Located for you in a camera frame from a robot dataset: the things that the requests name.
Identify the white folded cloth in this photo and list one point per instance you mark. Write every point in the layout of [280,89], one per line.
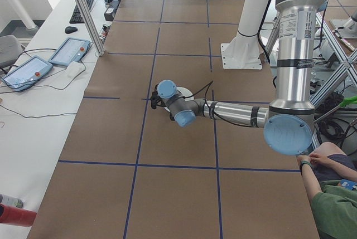
[74,69]

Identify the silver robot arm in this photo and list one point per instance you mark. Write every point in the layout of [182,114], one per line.
[352,20]
[231,112]

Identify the V-shaped metal bar frame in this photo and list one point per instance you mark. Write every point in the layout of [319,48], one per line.
[338,52]

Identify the white round pillar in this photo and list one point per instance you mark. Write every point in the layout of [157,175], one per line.
[23,10]

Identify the dark shorts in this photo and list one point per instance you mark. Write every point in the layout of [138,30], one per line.
[338,166]

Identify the black electronics box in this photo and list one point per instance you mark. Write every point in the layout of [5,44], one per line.
[111,10]

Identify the grey labelled can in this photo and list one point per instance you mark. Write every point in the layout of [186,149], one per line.
[11,201]

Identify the grey office chair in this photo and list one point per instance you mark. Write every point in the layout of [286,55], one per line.
[8,49]

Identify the blue-framed teach pendant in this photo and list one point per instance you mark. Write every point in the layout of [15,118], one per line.
[25,73]
[69,51]

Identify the person bare leg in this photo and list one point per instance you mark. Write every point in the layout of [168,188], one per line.
[332,148]

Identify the white side table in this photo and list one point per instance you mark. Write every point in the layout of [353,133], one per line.
[42,138]

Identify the red cylinder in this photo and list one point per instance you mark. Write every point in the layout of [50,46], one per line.
[16,215]

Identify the person hand wearing green watch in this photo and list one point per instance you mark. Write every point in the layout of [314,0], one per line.
[304,158]

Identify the person forearm wearing watch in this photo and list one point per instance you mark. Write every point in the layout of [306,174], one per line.
[311,180]

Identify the person bare hand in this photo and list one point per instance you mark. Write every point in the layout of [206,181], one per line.
[318,158]

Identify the aluminium frame post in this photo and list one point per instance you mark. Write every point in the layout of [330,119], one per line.
[86,19]

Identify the black computer keyboard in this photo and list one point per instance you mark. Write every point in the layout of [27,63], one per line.
[81,10]

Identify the white pole stand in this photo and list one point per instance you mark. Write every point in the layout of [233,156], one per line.
[251,13]

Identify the white square base plate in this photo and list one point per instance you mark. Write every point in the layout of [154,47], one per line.
[337,26]

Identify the white round plate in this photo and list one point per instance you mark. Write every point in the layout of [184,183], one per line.
[185,92]

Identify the green wrist watch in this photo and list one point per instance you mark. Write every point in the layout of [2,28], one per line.
[306,165]

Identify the black computer mouse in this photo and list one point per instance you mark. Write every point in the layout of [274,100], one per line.
[70,29]

